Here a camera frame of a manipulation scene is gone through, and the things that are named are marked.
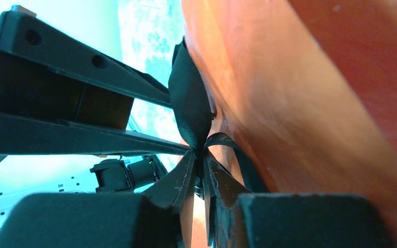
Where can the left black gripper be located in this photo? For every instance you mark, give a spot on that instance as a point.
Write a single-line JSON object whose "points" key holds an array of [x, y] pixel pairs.
{"points": [[31, 90]]}

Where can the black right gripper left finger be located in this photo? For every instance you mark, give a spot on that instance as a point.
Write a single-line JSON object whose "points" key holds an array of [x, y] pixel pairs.
{"points": [[159, 217]]}

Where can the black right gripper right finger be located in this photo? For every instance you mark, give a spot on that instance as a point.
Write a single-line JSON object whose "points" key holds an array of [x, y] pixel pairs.
{"points": [[239, 218]]}

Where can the orange wrapping paper sheet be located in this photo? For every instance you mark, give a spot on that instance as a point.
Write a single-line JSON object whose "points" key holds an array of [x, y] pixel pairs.
{"points": [[308, 89]]}

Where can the floral patterned tablecloth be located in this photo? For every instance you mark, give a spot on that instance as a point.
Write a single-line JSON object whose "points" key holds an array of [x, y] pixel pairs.
{"points": [[149, 30]]}

